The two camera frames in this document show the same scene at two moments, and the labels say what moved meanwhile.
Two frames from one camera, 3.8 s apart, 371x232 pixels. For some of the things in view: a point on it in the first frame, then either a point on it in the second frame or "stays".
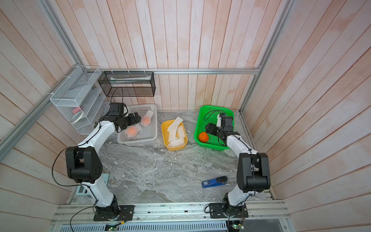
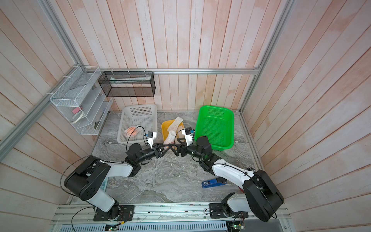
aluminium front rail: x=258 y=213 stays
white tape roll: x=76 y=117 stays
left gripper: x=133 y=120 → x=157 y=147
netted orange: x=146 y=118 → x=170 y=138
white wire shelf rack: x=82 y=99 stays
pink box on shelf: x=76 y=110 stays
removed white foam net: x=172 y=128 stays
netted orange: x=131 y=131 stays
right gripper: x=212 y=132 → x=181 y=148
